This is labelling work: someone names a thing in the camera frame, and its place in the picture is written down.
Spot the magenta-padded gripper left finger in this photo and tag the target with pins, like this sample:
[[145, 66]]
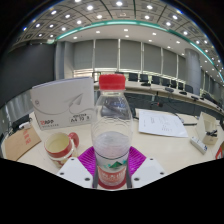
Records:
[[86, 160]]

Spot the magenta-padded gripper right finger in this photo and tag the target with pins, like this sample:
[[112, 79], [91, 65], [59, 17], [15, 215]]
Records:
[[137, 160]]

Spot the clear red-capped water bottle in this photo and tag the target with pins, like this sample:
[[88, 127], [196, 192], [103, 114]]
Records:
[[111, 146]]

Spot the red and white mug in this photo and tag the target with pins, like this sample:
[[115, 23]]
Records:
[[58, 146]]

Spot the white printed paper sheets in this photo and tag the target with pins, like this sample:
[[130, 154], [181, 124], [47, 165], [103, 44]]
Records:
[[162, 123]]

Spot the white power strip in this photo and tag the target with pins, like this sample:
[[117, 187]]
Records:
[[198, 145]]

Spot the white printer paper box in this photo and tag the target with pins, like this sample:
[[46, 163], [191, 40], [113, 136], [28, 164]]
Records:
[[61, 101]]

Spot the long curved conference desk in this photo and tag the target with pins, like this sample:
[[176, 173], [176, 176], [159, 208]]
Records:
[[140, 87]]

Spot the small open white box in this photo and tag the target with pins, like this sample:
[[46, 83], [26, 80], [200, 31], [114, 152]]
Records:
[[204, 123]]

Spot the black flat device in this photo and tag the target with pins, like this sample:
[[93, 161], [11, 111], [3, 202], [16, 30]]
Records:
[[19, 121]]

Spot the row of black office chairs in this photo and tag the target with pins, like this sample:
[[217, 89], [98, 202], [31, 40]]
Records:
[[156, 80]]

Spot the group of ceiling lights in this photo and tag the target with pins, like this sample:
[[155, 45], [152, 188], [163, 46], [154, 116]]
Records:
[[119, 3]]

